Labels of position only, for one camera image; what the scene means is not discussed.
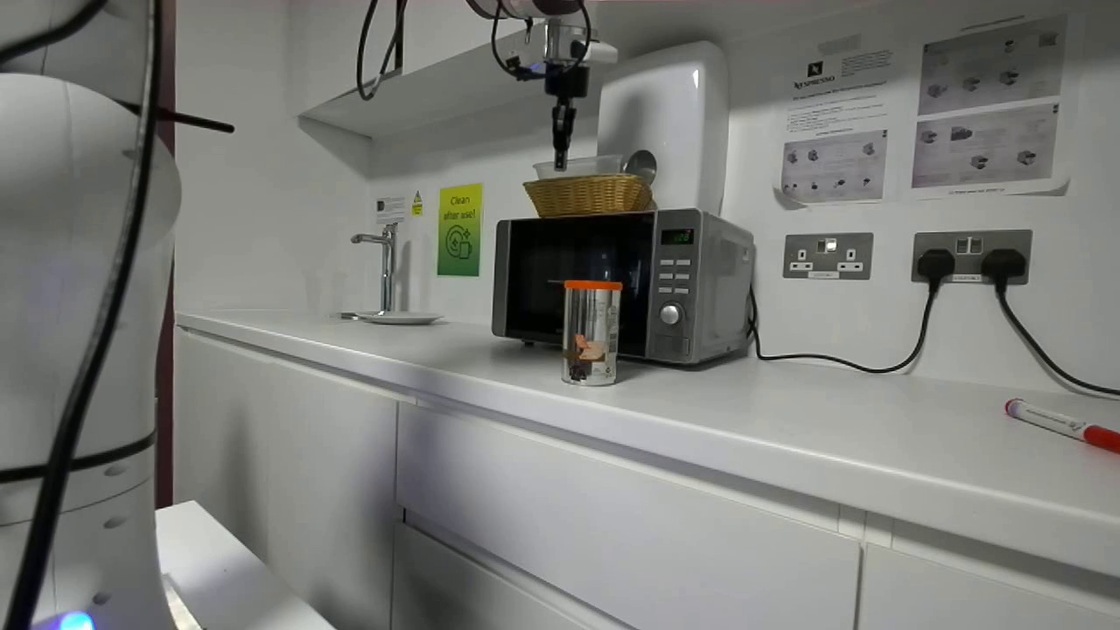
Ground white cabinet drawers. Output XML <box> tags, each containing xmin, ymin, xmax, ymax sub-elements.
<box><xmin>177</xmin><ymin>319</ymin><xmax>1120</xmax><ymax>630</ymax></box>

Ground glass jar orange lid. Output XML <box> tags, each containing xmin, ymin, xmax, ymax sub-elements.
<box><xmin>565</xmin><ymin>279</ymin><xmax>624</xmax><ymax>388</ymax></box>

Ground metal wall socket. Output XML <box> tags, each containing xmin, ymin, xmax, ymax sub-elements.
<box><xmin>912</xmin><ymin>229</ymin><xmax>1034</xmax><ymax>284</ymax></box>
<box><xmin>785</xmin><ymin>232</ymin><xmax>877</xmax><ymax>279</ymax></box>

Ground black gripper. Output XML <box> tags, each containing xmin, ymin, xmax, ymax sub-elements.
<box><xmin>514</xmin><ymin>12</ymin><xmax>620</xmax><ymax>173</ymax></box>

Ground silver microwave oven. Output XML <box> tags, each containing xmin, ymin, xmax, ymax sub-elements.
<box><xmin>491</xmin><ymin>211</ymin><xmax>757</xmax><ymax>369</ymax></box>

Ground green yellow wall poster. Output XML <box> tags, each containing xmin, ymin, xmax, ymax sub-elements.
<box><xmin>438</xmin><ymin>184</ymin><xmax>482</xmax><ymax>276</ymax></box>

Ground right metal wall socket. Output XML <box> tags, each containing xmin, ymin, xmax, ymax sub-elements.
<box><xmin>912</xmin><ymin>229</ymin><xmax>1034</xmax><ymax>284</ymax></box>

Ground left metal wall socket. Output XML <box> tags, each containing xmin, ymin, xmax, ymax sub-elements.
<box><xmin>785</xmin><ymin>232</ymin><xmax>877</xmax><ymax>279</ymax></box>

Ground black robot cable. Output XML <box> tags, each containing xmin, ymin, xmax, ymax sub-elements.
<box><xmin>4</xmin><ymin>0</ymin><xmax>170</xmax><ymax>630</ymax></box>

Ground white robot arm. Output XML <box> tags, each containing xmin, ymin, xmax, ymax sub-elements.
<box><xmin>0</xmin><ymin>0</ymin><xmax>190</xmax><ymax>630</ymax></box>

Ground red white marker pen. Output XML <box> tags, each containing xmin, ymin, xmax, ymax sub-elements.
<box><xmin>1004</xmin><ymin>400</ymin><xmax>1120</xmax><ymax>454</ymax></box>

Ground instruction sheets on wall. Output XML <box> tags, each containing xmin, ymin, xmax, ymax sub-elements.
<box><xmin>775</xmin><ymin>15</ymin><xmax>1070</xmax><ymax>211</ymax></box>

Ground white plate lid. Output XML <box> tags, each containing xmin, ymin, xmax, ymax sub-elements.
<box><xmin>355</xmin><ymin>313</ymin><xmax>440</xmax><ymax>326</ymax></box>

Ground black power cable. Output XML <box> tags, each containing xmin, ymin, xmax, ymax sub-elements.
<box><xmin>981</xmin><ymin>250</ymin><xmax>1120</xmax><ymax>403</ymax></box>
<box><xmin>745</xmin><ymin>250</ymin><xmax>958</xmax><ymax>380</ymax></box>

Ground chrome sink tap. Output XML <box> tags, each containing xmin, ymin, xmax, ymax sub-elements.
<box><xmin>351</xmin><ymin>225</ymin><xmax>401</xmax><ymax>314</ymax></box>

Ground white paper towel dispenser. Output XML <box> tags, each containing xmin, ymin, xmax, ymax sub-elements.
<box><xmin>594</xmin><ymin>43</ymin><xmax>729</xmax><ymax>214</ymax></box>

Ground woven wicker basket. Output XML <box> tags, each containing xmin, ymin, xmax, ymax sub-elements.
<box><xmin>527</xmin><ymin>177</ymin><xmax>656</xmax><ymax>216</ymax></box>

